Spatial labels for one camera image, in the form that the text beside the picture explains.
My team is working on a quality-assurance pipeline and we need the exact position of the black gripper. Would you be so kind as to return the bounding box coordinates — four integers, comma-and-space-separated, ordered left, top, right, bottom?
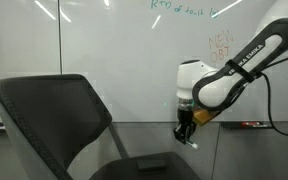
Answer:
173, 108, 198, 145

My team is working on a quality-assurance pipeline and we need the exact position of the green whiteboard marker white cap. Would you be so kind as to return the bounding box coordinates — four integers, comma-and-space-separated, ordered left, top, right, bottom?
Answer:
183, 138, 199, 150

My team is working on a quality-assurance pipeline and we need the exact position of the black fabric chair seat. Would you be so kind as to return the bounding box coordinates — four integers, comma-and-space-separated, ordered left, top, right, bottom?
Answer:
89, 151, 202, 180

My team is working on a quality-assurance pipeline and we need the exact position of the black marker tray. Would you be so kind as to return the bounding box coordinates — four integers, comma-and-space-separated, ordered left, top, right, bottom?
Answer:
220, 121, 276, 130

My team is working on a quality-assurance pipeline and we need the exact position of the black whiteboard eraser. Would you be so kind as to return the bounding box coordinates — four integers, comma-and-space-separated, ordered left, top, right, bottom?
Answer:
136, 159, 168, 173

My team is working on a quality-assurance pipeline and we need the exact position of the red whiteboard marker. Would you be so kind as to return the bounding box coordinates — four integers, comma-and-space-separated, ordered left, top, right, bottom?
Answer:
240, 121, 262, 127

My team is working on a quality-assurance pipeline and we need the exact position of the large white whiteboard panel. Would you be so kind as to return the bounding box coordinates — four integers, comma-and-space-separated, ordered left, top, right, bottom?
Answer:
59, 0, 288, 123

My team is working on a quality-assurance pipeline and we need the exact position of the black mesh chair backrest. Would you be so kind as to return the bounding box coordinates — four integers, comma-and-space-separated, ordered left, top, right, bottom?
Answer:
0, 73, 130, 180

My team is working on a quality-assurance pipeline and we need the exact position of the white whiteboard panel green scribble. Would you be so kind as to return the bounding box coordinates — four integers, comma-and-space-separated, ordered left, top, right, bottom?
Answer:
0, 0, 61, 123

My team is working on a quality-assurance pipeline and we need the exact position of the yellow wrist camera block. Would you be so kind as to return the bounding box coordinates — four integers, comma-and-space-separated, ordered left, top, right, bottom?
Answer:
192, 108, 221, 127

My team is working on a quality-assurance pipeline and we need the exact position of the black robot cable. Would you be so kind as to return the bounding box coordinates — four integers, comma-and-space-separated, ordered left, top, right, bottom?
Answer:
259, 51, 288, 137

